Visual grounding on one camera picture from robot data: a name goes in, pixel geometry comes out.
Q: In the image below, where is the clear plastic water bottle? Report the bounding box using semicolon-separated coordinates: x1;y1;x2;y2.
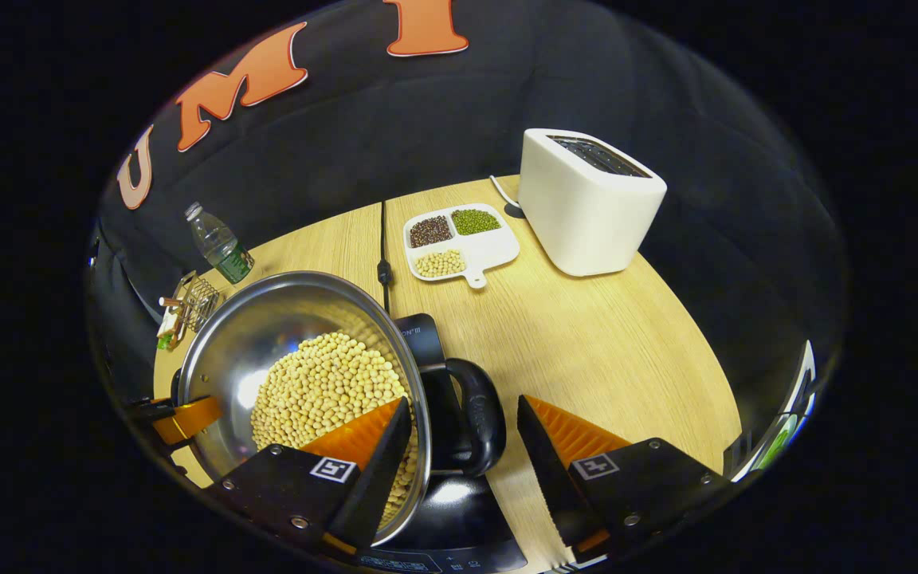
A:
184;202;255;285

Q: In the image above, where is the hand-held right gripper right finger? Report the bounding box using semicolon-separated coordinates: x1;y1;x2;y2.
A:
516;394;735;559

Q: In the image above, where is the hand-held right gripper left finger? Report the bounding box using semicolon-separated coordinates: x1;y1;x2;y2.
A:
206;396;414;551

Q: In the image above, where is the white divided dish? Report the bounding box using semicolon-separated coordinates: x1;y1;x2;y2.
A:
402;202;521;289

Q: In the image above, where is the black power cable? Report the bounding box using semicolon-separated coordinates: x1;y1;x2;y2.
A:
377;201;394;316

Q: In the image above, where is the stainless steel pot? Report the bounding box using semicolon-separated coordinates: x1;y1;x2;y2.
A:
175;271;508;549

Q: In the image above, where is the portion of green mung beans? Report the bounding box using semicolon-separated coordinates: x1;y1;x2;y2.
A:
451;208;502;236

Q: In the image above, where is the small portion of soybeans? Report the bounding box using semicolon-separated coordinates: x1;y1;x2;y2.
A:
414;249;466;278

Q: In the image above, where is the black backdrop cloth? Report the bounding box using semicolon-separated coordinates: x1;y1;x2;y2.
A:
84;0;850;399

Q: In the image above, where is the black induction cooktop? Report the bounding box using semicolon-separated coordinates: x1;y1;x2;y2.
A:
347;313;528;574

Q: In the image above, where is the large pile of soybeans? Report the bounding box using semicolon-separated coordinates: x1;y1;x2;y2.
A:
250;331;420;527

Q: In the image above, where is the white power cable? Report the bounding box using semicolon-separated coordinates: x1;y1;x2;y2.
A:
489;174;525;214

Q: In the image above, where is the portion of dark red beans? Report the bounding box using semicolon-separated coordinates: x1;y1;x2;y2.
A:
410;215;453;249

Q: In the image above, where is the white toaster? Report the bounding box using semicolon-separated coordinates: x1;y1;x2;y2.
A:
518;128;668;277

